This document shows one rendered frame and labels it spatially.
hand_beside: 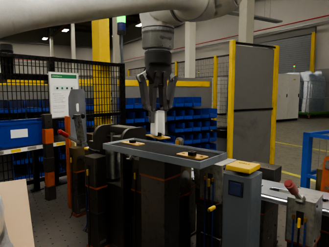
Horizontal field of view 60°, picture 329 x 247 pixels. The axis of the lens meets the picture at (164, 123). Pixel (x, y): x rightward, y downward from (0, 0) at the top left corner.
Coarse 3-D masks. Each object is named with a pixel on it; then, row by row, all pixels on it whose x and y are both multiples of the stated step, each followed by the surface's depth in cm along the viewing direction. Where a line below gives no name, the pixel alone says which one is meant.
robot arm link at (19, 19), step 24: (0, 0) 44; (24, 0) 47; (48, 0) 50; (72, 0) 52; (96, 0) 53; (120, 0) 54; (144, 0) 56; (168, 0) 57; (192, 0) 61; (216, 0) 63; (240, 0) 64; (0, 24) 44; (24, 24) 48; (48, 24) 52
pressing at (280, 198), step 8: (192, 168) 123; (192, 176) 111; (264, 184) 102; (272, 184) 102; (280, 184) 102; (264, 192) 94; (272, 192) 94; (280, 192) 94; (320, 192) 94; (272, 200) 88; (280, 200) 87; (328, 200) 87; (328, 208) 81; (328, 216) 79
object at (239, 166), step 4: (236, 160) 71; (228, 164) 67; (232, 164) 67; (236, 164) 67; (240, 164) 67; (244, 164) 67; (248, 164) 67; (252, 164) 67; (256, 164) 67; (228, 168) 67; (232, 168) 66; (236, 168) 65; (240, 168) 65; (244, 168) 64; (248, 168) 64; (252, 168) 64; (256, 168) 66; (240, 172) 65; (244, 172) 64; (248, 172) 64; (252, 172) 65
